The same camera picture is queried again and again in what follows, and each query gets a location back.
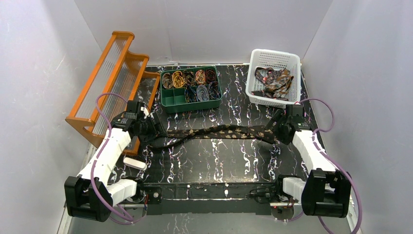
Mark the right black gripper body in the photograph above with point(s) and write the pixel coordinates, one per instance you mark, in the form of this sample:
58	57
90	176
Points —
275	128

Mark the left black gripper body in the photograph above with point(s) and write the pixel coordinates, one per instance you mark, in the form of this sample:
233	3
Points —
150	129

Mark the dark floral tie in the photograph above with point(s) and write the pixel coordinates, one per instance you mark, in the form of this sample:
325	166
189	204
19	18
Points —
225	131

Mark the white plastic basket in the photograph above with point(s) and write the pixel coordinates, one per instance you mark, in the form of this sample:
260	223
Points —
263	59

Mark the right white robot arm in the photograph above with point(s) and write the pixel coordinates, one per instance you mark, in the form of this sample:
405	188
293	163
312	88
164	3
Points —
326	191

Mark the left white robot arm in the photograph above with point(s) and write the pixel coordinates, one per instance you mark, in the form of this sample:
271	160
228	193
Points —
89	195

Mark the patterned ties in basket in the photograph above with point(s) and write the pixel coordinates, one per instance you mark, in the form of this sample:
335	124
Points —
276	83

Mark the green compartment tray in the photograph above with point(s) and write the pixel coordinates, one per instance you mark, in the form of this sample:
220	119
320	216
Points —
173	100

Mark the orange wooden rack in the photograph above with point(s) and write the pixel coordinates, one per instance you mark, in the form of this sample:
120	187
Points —
118	75

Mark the white oblong object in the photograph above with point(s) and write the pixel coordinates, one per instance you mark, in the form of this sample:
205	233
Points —
135	163

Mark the dark multicolour rolled tie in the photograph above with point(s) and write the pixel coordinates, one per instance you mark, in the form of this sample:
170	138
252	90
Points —
190	94

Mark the yellow rolled tie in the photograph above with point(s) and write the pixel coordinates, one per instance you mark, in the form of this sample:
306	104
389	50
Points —
178	80

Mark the light blue rolled tie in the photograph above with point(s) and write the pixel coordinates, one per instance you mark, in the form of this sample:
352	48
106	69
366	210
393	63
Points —
202	93

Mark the dark brown rolled tie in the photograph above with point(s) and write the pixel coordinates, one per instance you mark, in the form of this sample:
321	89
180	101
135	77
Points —
189	78

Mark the dark blue rolled tie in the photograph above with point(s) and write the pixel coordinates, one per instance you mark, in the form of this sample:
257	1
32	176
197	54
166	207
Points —
214	91

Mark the orange rolled tie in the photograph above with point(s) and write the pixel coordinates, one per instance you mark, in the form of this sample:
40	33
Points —
200	77

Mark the dark red rolled tie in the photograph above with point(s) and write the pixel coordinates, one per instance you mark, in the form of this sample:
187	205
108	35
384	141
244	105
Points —
210	76

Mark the black base bar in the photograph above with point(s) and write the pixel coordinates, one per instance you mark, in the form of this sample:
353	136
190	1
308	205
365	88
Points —
209	198

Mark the aluminium rail frame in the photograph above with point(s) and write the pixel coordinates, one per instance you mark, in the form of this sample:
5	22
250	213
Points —
215	161

